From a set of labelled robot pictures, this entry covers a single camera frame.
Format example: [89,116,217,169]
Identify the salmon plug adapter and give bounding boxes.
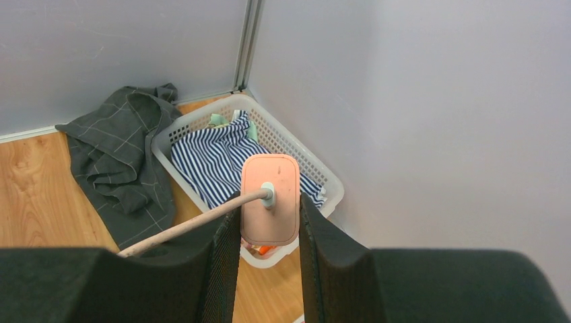
[240,153,301,246]

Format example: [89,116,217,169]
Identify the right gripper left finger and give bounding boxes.
[1,209,240,322]

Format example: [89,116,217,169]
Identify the white plastic basket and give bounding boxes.
[150,94,345,270]

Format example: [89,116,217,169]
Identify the blue white striped cloth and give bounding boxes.
[170,109,327,211]

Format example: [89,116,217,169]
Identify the dark grey plaid cloth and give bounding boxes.
[55,83,182,250]

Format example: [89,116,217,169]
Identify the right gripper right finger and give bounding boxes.
[299,194,570,322]

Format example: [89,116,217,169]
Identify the pink USB charging cable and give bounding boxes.
[116,182,277,260]

